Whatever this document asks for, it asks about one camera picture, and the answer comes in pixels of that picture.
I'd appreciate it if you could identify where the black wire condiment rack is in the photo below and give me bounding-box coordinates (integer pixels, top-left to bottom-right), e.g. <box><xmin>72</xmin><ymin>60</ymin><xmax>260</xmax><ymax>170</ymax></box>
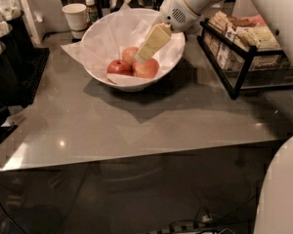
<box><xmin>197</xmin><ymin>19</ymin><xmax>293</xmax><ymax>99</ymax></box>

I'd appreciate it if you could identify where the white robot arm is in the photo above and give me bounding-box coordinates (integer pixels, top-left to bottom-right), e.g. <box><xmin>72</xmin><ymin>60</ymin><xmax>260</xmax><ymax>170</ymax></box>
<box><xmin>137</xmin><ymin>0</ymin><xmax>293</xmax><ymax>234</ymax></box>

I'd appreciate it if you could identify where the small brown sauce bottle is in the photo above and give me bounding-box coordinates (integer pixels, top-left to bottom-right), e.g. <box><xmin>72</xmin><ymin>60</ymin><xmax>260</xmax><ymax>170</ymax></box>
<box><xmin>85</xmin><ymin>0</ymin><xmax>99</xmax><ymax>23</ymax></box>

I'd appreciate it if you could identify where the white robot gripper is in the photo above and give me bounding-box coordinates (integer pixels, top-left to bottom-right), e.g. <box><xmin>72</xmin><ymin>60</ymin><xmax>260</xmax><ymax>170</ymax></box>
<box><xmin>135</xmin><ymin>0</ymin><xmax>224</xmax><ymax>63</ymax></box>

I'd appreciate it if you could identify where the power strip with cables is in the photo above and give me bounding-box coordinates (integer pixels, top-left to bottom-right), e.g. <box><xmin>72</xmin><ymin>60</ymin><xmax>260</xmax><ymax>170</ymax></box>
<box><xmin>144</xmin><ymin>209</ymin><xmax>236</xmax><ymax>234</ymax></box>

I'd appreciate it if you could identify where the white paper cup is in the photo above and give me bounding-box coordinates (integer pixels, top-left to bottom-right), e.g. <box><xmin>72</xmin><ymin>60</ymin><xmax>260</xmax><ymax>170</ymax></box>
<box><xmin>62</xmin><ymin>3</ymin><xmax>88</xmax><ymax>39</ymax></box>

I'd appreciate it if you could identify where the red apple front left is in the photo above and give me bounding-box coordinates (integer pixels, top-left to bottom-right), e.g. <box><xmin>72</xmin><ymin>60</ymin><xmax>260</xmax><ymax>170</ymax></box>
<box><xmin>107</xmin><ymin>59</ymin><xmax>133</xmax><ymax>76</ymax></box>

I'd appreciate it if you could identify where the yellowish apple at back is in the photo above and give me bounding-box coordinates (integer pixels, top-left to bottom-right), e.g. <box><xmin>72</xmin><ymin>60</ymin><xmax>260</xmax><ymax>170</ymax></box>
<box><xmin>122</xmin><ymin>47</ymin><xmax>139</xmax><ymax>64</ymax></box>

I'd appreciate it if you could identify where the white paper liner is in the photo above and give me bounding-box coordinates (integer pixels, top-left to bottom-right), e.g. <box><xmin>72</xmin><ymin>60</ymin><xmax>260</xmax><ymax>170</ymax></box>
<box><xmin>61</xmin><ymin>3</ymin><xmax>186</xmax><ymax>87</ymax></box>

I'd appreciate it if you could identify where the red apple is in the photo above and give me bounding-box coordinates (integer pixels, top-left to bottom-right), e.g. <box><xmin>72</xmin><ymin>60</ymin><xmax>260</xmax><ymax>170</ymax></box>
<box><xmin>107</xmin><ymin>59</ymin><xmax>133</xmax><ymax>76</ymax></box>
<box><xmin>133</xmin><ymin>58</ymin><xmax>159</xmax><ymax>78</ymax></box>

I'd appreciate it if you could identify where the white ceramic bowl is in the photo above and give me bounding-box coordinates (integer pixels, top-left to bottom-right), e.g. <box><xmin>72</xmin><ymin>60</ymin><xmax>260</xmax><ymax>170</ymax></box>
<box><xmin>80</xmin><ymin>8</ymin><xmax>187</xmax><ymax>93</ymax></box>

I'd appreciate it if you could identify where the red apple front right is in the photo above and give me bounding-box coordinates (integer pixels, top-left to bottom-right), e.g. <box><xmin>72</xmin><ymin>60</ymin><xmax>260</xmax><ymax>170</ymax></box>
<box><xmin>133</xmin><ymin>58</ymin><xmax>159</xmax><ymax>78</ymax></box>

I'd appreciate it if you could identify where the black container with packets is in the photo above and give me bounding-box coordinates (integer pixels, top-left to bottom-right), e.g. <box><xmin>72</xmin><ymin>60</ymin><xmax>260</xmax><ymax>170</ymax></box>
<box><xmin>0</xmin><ymin>12</ymin><xmax>37</xmax><ymax>107</ymax></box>

